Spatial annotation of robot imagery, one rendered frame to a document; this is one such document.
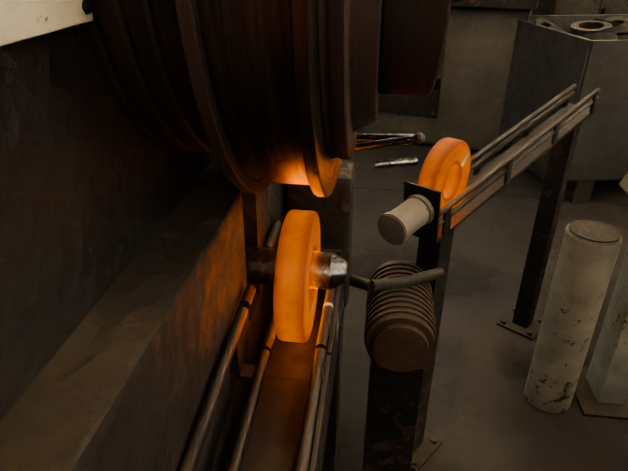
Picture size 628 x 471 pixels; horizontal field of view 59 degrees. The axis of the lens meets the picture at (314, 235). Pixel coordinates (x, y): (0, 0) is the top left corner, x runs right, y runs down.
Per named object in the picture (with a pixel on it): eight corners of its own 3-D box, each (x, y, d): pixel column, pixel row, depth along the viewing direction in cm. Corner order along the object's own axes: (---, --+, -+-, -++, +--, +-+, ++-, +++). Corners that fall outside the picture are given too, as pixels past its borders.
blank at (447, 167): (425, 231, 108) (441, 236, 106) (407, 185, 96) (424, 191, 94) (461, 170, 113) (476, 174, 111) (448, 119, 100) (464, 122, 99)
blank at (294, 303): (269, 252, 55) (303, 254, 54) (294, 187, 68) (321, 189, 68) (274, 369, 62) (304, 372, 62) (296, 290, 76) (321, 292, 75)
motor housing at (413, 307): (352, 516, 119) (364, 317, 94) (358, 435, 139) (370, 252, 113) (412, 523, 118) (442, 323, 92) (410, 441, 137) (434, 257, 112)
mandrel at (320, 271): (199, 286, 65) (196, 252, 63) (209, 269, 69) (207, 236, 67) (344, 297, 63) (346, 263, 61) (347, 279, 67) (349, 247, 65)
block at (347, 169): (283, 306, 92) (279, 173, 80) (291, 281, 99) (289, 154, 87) (347, 312, 91) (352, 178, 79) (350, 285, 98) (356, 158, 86)
